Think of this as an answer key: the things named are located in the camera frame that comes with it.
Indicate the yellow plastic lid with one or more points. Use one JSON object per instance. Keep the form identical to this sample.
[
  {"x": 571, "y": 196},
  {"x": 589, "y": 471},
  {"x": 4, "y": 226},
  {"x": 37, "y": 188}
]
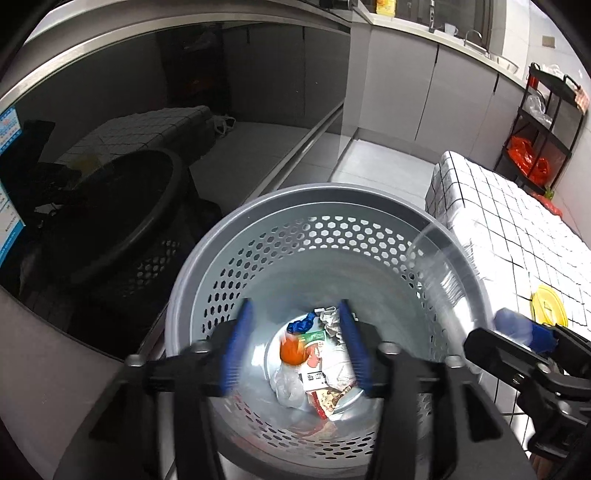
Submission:
[{"x": 549, "y": 304}]

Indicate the clear plastic cup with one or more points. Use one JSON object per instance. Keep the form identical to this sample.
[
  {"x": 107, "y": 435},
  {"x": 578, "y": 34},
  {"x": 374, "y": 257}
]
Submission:
[{"x": 443, "y": 277}]

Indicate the red plastic bag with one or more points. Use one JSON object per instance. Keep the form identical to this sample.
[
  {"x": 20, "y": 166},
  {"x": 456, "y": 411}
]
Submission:
[
  {"x": 519, "y": 154},
  {"x": 549, "y": 205}
]

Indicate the black shelf rack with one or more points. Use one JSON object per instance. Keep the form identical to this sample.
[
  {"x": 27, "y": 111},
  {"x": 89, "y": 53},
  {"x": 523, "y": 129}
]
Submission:
[{"x": 542, "y": 129}]

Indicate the clear plastic bag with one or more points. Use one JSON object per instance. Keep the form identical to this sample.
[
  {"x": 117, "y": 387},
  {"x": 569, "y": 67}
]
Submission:
[{"x": 288, "y": 385}]

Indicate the red printed snack wrapper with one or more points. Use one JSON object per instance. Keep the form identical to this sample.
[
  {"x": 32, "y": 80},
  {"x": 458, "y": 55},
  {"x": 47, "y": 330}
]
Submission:
[{"x": 325, "y": 399}]

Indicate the orange plastic piece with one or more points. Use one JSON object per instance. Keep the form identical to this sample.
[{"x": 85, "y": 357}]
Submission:
[{"x": 293, "y": 350}]

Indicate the blue plastic wrapper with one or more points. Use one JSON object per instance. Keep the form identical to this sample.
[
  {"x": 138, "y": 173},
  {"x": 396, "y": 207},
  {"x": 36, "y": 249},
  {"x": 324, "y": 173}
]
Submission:
[{"x": 300, "y": 323}]

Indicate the white checked cloth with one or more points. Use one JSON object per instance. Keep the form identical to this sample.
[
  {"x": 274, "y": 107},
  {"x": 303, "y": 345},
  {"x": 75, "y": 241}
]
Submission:
[{"x": 498, "y": 221}]

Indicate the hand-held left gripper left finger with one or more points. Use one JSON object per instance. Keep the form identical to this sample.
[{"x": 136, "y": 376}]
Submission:
[{"x": 240, "y": 346}]

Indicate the white plastic bag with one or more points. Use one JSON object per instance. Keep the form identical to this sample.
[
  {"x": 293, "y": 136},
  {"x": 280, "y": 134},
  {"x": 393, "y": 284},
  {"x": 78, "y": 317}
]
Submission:
[{"x": 540, "y": 108}]

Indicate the crumpled white paper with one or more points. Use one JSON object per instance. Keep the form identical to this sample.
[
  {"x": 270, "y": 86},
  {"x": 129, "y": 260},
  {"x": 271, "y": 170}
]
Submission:
[{"x": 330, "y": 318}]

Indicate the grey kitchen cabinet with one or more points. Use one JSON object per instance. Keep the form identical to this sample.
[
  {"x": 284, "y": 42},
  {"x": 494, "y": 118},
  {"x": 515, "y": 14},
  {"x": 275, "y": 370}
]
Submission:
[{"x": 392, "y": 92}]

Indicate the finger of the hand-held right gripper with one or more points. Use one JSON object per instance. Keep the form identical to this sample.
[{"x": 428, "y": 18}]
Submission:
[
  {"x": 489, "y": 344},
  {"x": 542, "y": 337}
]

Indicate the steel sink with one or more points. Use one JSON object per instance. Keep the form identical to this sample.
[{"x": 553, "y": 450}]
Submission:
[{"x": 503, "y": 62}]

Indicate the blue label sticker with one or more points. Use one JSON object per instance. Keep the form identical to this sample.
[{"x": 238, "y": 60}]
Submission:
[{"x": 8, "y": 129}]

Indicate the white cup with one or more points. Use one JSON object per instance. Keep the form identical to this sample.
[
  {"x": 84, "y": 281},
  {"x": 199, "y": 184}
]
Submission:
[{"x": 451, "y": 30}]

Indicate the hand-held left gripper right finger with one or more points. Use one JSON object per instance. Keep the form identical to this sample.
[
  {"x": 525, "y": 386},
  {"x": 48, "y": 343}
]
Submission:
[{"x": 355, "y": 350}]

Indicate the grey perforated waste basket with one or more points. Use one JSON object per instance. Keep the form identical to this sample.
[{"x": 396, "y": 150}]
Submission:
[{"x": 277, "y": 240}]

